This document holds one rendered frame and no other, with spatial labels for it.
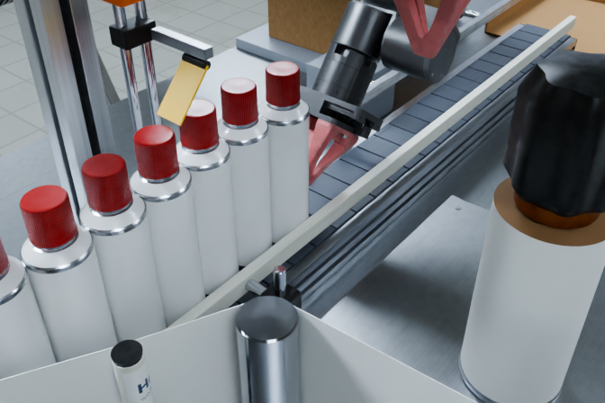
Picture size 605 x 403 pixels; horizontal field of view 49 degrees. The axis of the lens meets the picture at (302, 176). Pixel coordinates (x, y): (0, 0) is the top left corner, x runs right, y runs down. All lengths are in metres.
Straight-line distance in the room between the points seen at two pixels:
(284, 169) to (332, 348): 0.29
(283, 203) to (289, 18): 0.60
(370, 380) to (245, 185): 0.28
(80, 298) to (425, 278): 0.35
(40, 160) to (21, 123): 1.84
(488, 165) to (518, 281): 0.48
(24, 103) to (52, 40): 2.39
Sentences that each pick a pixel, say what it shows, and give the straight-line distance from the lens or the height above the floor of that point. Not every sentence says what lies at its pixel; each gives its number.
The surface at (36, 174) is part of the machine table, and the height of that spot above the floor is 0.83.
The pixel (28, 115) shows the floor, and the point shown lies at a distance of 2.92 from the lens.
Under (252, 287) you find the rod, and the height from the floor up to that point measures 0.91.
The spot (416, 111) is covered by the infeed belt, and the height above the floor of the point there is 0.88.
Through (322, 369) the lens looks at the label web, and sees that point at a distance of 0.45.
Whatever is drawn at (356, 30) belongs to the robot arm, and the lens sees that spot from 0.73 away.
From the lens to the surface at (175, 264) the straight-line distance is 0.60.
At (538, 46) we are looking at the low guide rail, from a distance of 1.16.
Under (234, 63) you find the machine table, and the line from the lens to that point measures 1.24.
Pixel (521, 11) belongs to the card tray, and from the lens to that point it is 1.52.
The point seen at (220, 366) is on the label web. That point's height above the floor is 1.02.
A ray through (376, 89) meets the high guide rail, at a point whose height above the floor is 0.96.
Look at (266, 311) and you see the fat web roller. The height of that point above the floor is 1.07.
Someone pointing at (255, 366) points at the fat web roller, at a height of 1.04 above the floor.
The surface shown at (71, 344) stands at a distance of 0.57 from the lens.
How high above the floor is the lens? 1.37
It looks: 36 degrees down
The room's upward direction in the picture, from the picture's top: straight up
